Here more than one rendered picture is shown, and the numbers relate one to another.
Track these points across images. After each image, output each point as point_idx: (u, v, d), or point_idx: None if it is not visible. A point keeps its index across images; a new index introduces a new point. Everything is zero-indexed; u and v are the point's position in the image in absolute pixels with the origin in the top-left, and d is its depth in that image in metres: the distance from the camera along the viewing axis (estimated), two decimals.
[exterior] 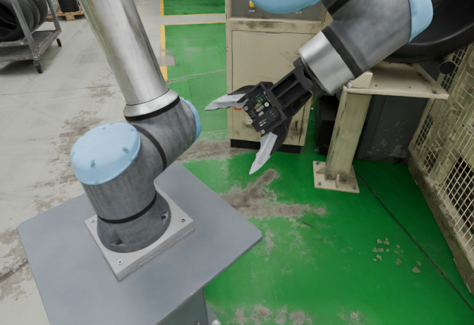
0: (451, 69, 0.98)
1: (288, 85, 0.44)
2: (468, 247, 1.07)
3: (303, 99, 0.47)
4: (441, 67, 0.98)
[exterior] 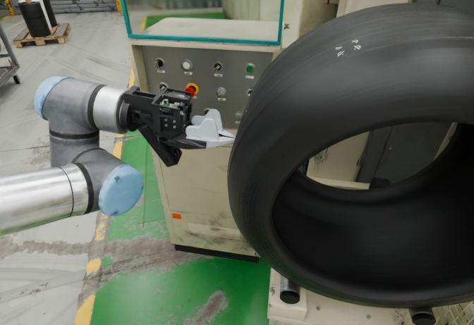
0: (431, 324, 0.60)
1: (144, 105, 0.53)
2: None
3: None
4: (413, 319, 0.60)
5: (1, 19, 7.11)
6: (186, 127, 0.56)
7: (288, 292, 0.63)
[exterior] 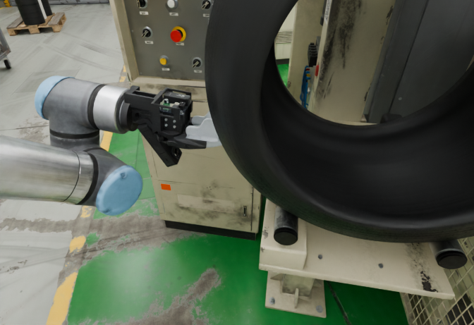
0: (453, 257, 0.47)
1: (144, 105, 0.53)
2: None
3: None
4: (452, 268, 0.49)
5: None
6: (186, 127, 0.56)
7: (275, 240, 0.53)
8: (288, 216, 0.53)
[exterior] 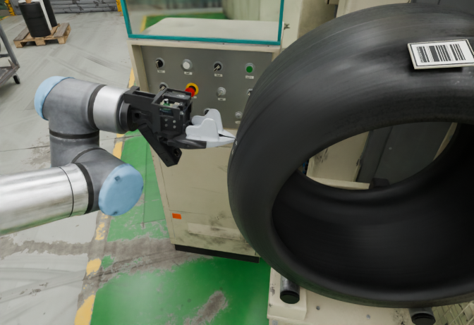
0: (424, 319, 0.59)
1: (144, 105, 0.53)
2: None
3: None
4: None
5: (1, 19, 7.11)
6: (186, 127, 0.56)
7: (281, 299, 0.65)
8: None
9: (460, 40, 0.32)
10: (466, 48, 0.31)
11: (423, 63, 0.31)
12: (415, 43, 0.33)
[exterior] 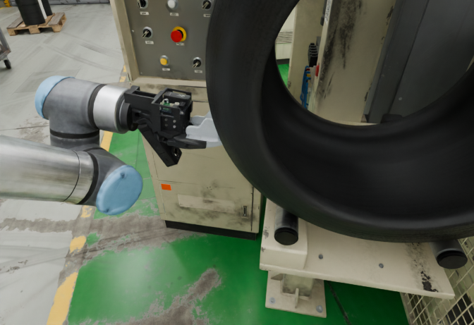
0: (444, 265, 0.49)
1: (144, 105, 0.53)
2: None
3: None
4: (464, 256, 0.47)
5: None
6: (186, 127, 0.56)
7: (297, 241, 0.52)
8: (275, 225, 0.56)
9: None
10: None
11: None
12: None
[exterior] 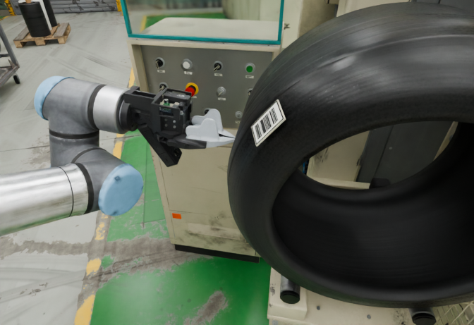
0: (417, 323, 0.60)
1: (144, 105, 0.53)
2: None
3: None
4: (433, 318, 0.59)
5: (1, 19, 7.11)
6: (186, 127, 0.56)
7: (298, 301, 0.64)
8: (281, 285, 0.67)
9: (274, 103, 0.40)
10: (277, 108, 0.39)
11: (259, 139, 0.40)
12: (254, 123, 0.42)
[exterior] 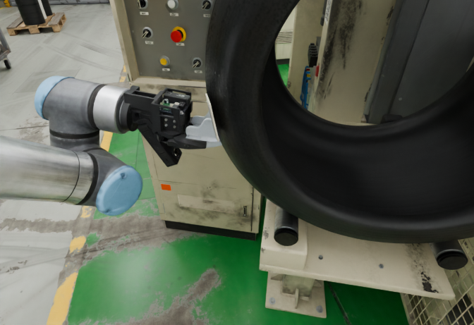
0: (462, 264, 0.48)
1: (144, 105, 0.53)
2: None
3: None
4: (439, 259, 0.49)
5: None
6: (186, 127, 0.56)
7: (283, 230, 0.51)
8: None
9: (206, 98, 0.41)
10: (207, 100, 0.40)
11: (215, 134, 0.41)
12: (212, 125, 0.44)
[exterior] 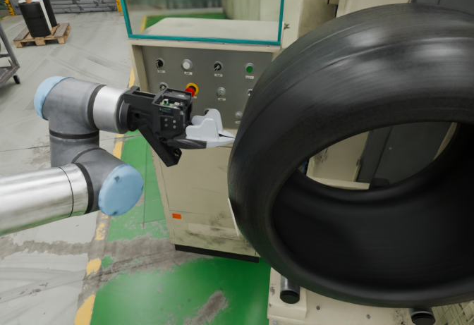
0: (431, 323, 0.60)
1: (144, 105, 0.53)
2: None
3: None
4: (412, 319, 0.60)
5: (1, 19, 7.11)
6: (186, 127, 0.56)
7: (287, 292, 0.63)
8: None
9: (228, 201, 0.53)
10: (229, 206, 0.52)
11: (235, 230, 0.53)
12: (232, 218, 0.56)
